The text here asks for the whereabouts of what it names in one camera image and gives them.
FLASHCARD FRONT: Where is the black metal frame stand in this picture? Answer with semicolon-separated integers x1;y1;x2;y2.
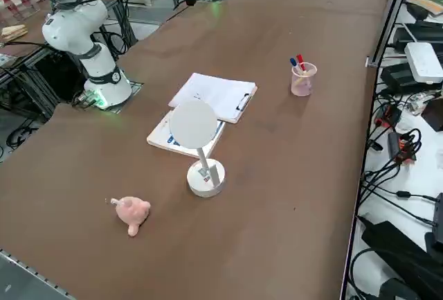
0;42;87;123

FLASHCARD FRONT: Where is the light wooden block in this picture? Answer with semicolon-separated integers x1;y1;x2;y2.
1;24;28;41

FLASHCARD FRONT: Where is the pink plush pig toy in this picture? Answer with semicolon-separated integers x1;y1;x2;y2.
110;195;152;238

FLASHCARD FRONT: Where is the black power adapter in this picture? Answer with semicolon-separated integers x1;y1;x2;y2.
380;62;443;95

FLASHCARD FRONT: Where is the white router box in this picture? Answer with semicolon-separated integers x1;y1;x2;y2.
404;42;443;85

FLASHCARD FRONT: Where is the dark brown box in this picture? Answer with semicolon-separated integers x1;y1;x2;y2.
420;97;443;131

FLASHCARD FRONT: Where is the aluminium frame post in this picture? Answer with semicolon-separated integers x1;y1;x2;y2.
366;0;416;69

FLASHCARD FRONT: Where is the green yellow plastic ruler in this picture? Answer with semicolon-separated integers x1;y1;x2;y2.
296;66;316;88

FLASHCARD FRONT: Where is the red black power strip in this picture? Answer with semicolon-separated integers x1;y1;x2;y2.
387;130;422;164

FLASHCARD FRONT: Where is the pink translucent pen cup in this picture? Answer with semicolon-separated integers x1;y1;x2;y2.
290;62;318;97

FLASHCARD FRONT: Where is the white blue paperback book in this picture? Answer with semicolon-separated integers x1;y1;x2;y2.
146;109;226;159

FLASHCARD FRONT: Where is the aluminium frame rail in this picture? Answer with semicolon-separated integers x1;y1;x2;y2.
0;248;75;300

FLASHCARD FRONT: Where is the clipboard with white paper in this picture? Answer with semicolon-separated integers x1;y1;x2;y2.
168;72;259;125

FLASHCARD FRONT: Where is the white foldable desk lamp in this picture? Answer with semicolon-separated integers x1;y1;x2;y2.
168;100;228;197

